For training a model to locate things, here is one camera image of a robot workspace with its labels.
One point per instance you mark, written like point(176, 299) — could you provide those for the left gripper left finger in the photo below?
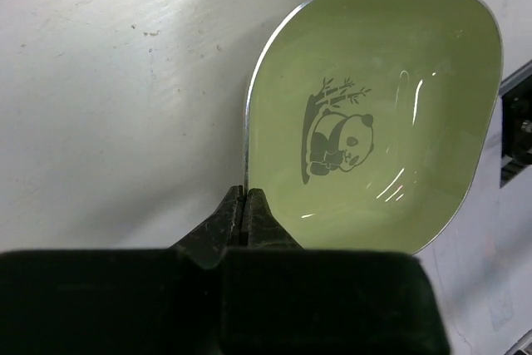
point(117, 301)

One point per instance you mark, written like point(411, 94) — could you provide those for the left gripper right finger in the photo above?
point(276, 298)

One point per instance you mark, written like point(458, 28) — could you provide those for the green square panda plate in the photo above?
point(365, 119)

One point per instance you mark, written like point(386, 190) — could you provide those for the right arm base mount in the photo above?
point(515, 93)

